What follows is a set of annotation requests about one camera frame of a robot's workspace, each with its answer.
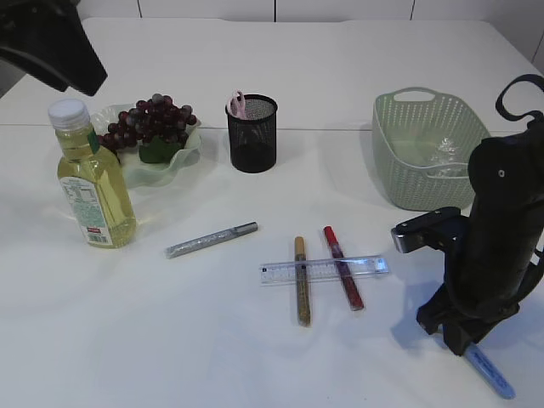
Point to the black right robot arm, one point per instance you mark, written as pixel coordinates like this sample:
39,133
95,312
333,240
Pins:
488,268

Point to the gold glitter pen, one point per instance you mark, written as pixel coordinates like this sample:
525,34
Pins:
302,283

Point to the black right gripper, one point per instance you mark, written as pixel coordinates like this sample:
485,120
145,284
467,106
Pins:
461,321

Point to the pink capped scissors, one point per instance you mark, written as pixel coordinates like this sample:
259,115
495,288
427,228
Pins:
236,106

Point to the clear plastic ruler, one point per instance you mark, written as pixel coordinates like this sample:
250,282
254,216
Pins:
322,270

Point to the black mesh pen holder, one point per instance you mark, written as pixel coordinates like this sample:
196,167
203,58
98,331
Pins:
252,142

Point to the clear plastic sheet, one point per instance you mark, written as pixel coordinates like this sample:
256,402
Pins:
445,161

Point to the green ruffled glass plate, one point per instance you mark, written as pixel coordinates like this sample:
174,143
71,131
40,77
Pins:
135,172

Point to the purple artificial grape bunch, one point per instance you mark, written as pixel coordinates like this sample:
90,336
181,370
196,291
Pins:
156,127

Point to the green plastic woven basket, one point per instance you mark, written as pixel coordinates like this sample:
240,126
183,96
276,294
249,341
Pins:
406,127

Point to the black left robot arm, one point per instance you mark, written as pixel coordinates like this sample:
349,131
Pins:
45,39

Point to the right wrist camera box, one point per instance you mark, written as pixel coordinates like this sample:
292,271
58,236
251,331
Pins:
438,229

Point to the red glitter pen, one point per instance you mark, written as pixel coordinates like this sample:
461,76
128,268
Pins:
351,291

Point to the blue capped scissors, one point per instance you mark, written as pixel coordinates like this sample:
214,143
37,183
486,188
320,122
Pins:
489,372

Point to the yellow oil bottle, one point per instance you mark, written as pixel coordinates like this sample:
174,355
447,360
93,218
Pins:
91,177

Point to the silver glitter pen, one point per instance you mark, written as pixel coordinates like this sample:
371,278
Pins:
210,240

